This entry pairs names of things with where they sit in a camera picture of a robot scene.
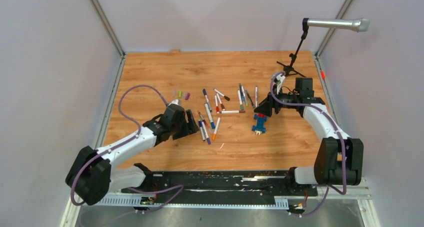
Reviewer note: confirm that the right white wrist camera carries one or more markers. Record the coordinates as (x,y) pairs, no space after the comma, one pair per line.
(278,78)

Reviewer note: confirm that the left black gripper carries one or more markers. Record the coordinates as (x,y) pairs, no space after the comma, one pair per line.
(190,127)

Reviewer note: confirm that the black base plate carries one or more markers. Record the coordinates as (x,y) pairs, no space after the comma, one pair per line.
(229,187)

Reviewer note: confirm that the brown cap marker horizontal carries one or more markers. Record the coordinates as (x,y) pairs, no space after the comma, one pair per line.
(232,112)

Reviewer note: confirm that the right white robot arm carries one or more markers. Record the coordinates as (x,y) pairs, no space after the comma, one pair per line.
(339,160)

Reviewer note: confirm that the clear cap grey pen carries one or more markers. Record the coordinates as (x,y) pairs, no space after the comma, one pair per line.
(241,92)

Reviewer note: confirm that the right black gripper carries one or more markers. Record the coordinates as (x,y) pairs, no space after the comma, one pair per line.
(266,107)

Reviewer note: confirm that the grey slotted cable duct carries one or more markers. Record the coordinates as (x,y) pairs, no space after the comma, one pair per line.
(136,201)

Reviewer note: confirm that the blue red toy robot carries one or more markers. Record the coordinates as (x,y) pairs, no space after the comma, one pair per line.
(259,128)

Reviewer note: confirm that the silver microphone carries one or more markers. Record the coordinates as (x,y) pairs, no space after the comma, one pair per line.
(356,25)

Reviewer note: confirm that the purple tip white marker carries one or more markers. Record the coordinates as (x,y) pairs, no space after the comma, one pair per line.
(205,133)

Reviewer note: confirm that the black microphone tripod stand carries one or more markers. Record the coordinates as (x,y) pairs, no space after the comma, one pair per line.
(289,68)

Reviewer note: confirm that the orange red cap marker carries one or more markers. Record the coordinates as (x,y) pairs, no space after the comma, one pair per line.
(203,119)

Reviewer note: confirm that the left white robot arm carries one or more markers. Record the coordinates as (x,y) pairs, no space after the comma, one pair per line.
(94,172)

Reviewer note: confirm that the dark red cap marker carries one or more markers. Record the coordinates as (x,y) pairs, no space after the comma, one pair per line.
(220,102)

